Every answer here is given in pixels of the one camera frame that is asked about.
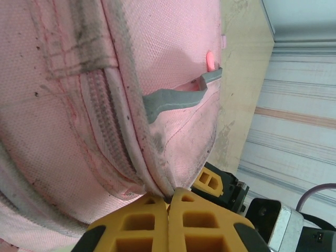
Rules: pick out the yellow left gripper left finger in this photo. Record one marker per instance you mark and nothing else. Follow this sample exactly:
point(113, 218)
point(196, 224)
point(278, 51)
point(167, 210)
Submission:
point(113, 233)

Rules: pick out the pink backpack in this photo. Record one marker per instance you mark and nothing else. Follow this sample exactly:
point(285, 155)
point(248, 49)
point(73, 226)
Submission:
point(78, 105)

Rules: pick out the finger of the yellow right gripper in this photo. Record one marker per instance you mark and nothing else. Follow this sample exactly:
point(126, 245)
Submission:
point(216, 187)

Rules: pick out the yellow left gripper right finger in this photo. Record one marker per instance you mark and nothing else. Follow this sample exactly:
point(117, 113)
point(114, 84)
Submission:
point(225, 231)

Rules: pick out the aluminium corner post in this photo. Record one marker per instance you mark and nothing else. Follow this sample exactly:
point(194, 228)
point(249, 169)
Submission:
point(304, 40)

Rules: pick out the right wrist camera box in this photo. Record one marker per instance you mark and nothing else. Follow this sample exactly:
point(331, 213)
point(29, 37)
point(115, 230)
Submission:
point(288, 228)

